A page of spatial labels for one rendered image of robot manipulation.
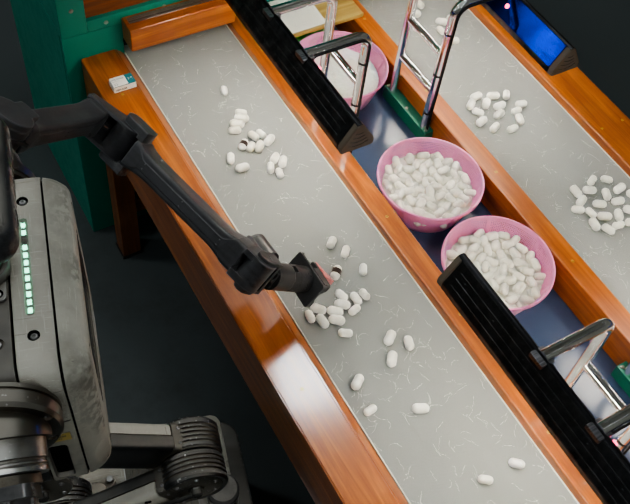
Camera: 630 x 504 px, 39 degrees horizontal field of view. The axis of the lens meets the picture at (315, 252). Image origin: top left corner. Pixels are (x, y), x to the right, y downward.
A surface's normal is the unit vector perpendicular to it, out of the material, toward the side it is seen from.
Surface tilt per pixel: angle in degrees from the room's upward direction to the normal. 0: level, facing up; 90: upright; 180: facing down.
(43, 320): 4
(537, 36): 58
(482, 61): 0
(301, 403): 0
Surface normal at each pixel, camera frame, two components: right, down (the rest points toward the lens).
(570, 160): 0.09, -0.59
